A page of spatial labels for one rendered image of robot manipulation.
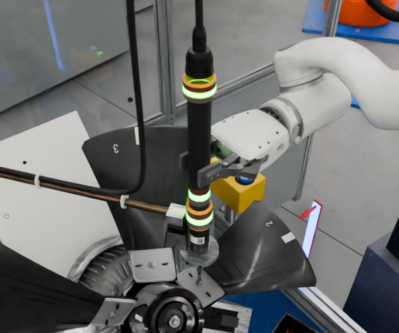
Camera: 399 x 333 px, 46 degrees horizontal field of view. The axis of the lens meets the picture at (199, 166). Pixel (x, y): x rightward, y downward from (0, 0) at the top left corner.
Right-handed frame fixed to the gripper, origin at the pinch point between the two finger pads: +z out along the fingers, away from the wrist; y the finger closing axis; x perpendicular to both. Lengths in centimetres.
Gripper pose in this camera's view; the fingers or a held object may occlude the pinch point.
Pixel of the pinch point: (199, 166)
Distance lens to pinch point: 71.6
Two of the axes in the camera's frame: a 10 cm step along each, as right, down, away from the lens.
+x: 0.0, -7.4, -6.7
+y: -6.3, -5.3, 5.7
